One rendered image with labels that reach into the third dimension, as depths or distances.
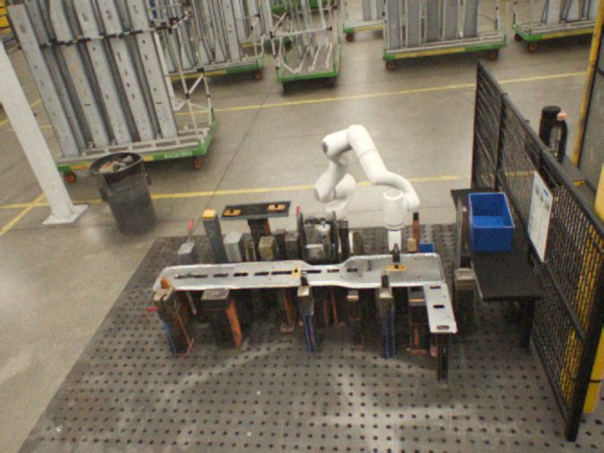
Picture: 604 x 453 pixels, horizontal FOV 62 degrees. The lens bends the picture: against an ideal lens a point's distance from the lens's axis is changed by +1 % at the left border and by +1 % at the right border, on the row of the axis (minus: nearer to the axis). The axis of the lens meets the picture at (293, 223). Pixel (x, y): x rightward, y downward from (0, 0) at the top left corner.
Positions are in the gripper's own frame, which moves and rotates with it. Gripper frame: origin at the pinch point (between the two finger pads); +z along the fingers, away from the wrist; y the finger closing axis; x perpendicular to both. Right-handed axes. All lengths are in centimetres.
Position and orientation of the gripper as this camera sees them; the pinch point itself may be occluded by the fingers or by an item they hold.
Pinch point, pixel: (395, 253)
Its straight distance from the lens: 227.9
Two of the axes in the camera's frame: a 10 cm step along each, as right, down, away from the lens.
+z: 1.4, 8.3, 5.3
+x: 9.8, -0.6, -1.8
